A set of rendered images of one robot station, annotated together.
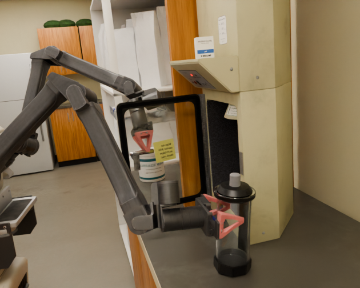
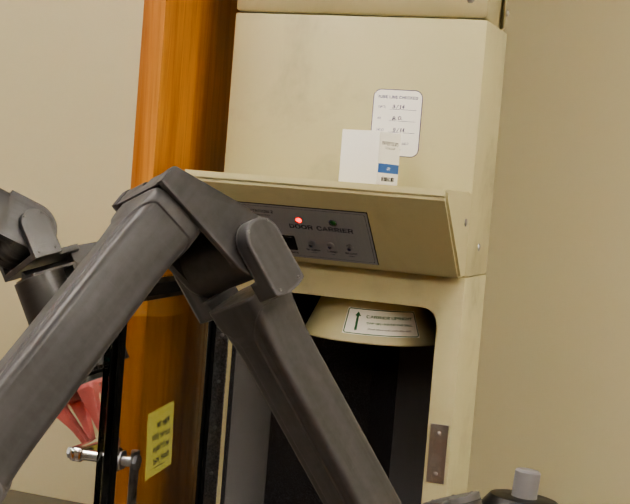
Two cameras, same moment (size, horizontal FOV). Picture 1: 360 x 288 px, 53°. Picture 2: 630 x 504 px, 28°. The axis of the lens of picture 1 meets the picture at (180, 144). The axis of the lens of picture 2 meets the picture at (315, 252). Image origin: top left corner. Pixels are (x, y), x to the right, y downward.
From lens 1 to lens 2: 116 cm
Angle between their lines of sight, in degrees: 55
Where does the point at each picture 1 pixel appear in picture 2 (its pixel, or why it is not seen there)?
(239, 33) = (478, 143)
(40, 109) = (142, 285)
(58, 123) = not seen: outside the picture
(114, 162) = (363, 453)
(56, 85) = (195, 211)
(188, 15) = (191, 47)
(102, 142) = (325, 396)
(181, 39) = (174, 110)
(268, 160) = (466, 444)
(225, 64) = (463, 211)
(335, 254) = not seen: outside the picture
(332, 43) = not seen: hidden behind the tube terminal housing
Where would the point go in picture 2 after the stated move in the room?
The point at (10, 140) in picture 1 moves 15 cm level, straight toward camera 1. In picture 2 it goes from (59, 392) to (256, 414)
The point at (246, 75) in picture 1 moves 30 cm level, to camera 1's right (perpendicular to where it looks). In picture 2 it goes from (472, 240) to (576, 243)
